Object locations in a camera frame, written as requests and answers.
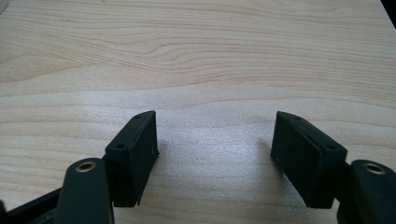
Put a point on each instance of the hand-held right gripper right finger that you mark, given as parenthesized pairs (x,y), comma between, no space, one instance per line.
(306,161)

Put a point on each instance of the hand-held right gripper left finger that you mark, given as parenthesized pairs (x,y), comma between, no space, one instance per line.
(130,161)

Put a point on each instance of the white round container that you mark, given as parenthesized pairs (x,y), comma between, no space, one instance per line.
(2,4)

